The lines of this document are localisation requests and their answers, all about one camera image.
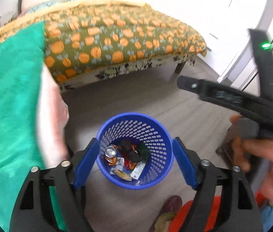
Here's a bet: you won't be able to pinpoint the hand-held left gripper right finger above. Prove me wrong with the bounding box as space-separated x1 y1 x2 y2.
172 136 264 232

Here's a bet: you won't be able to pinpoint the black and white bed skirt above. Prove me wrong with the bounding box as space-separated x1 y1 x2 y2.
60 53 197 93

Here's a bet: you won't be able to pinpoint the black scouring pad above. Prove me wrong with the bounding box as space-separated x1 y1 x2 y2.
128 150 142 162
119 139 133 151

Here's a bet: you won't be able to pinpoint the crushed orange can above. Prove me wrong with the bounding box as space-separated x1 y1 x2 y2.
104 145 118 166

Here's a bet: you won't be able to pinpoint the white snack packet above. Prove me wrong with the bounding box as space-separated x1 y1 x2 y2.
109 157 125 174

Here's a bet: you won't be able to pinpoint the olive food packet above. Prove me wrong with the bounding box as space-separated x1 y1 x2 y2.
113 169 132 182

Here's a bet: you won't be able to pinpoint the brown slipper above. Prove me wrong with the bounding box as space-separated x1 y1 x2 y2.
149 195 183 232

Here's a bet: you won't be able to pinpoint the person's right hand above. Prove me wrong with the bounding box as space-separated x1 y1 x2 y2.
230 115 273 206

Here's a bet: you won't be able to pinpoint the green and white milk carton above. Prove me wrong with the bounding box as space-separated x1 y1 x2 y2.
130 162 145 180

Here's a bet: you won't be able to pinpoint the white wardrobe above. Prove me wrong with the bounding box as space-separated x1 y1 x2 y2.
149 0 273 90

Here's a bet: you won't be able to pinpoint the dark bed leg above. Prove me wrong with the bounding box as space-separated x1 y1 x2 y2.
174 61 186 74

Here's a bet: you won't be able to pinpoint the person's orange pants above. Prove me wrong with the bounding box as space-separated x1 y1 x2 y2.
173 191 268 232

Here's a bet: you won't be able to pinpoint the bed with orange patterned cover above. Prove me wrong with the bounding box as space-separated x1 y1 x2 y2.
0 0 208 90

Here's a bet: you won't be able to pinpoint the dark green wrapper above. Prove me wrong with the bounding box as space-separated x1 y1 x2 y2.
136 142 150 159

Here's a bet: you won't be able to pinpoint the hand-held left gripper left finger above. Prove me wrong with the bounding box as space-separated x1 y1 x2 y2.
9 137 100 232

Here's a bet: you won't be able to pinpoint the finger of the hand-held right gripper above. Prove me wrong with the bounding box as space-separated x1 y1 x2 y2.
177 75 208 100

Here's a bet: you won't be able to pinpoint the blue plastic basket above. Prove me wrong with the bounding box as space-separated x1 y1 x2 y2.
96 112 175 190

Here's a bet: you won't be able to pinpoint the green tablecloth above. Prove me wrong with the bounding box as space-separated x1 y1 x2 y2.
0 20 67 232

